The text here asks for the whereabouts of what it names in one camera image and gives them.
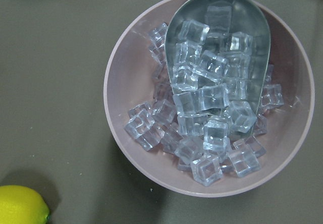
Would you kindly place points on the pink bowl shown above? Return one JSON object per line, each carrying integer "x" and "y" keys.
{"x": 128, "y": 82}

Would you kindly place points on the clear acrylic ice cubes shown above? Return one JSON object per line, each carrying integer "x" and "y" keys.
{"x": 201, "y": 115}

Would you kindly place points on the metal ice scoop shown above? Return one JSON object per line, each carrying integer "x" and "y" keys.
{"x": 246, "y": 17}

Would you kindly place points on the yellow lemon near bowl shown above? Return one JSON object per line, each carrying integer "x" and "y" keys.
{"x": 21, "y": 204}

